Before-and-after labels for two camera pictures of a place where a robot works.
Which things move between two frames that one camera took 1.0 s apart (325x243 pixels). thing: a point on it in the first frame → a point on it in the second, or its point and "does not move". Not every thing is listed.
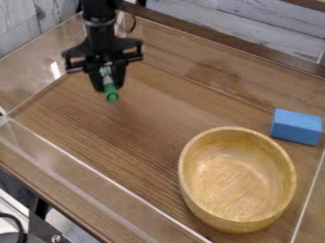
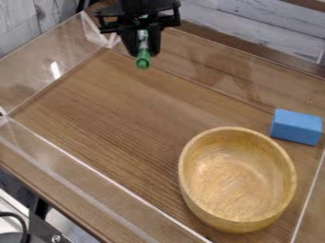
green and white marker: x=111 y=90 → x=141 y=60
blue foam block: x=295 y=126 does not move
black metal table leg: x=41 y=208 does not move
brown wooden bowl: x=236 y=178 does not move
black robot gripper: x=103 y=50 → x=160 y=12
